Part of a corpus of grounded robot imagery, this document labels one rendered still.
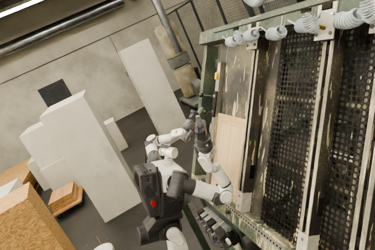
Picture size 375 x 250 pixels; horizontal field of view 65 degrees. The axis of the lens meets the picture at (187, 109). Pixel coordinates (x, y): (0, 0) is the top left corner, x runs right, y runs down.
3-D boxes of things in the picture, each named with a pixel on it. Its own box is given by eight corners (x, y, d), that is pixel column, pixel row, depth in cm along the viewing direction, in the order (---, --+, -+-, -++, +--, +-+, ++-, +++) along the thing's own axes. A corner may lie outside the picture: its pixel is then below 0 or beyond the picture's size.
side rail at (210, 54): (202, 172, 258) (191, 173, 254) (215, 47, 249) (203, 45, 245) (205, 174, 253) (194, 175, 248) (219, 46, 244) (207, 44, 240)
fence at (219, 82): (209, 182, 233) (205, 182, 231) (222, 62, 225) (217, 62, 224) (212, 184, 228) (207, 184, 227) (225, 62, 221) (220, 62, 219)
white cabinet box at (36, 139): (47, 156, 619) (28, 127, 599) (72, 143, 630) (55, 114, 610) (40, 169, 544) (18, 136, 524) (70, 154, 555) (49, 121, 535)
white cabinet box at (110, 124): (105, 153, 714) (90, 128, 694) (126, 142, 726) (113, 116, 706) (105, 159, 672) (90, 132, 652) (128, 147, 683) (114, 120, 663)
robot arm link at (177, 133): (188, 132, 223) (174, 135, 230) (182, 126, 217) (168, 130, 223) (188, 139, 220) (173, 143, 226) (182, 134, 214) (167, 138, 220)
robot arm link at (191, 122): (189, 108, 226) (180, 120, 224) (194, 109, 217) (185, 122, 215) (201, 117, 231) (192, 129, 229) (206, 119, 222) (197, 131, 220)
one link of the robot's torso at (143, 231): (140, 250, 177) (139, 224, 174) (136, 240, 189) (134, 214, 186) (183, 238, 187) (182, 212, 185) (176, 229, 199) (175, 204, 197)
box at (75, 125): (103, 195, 503) (49, 106, 454) (134, 177, 514) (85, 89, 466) (105, 222, 418) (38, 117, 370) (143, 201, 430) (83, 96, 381)
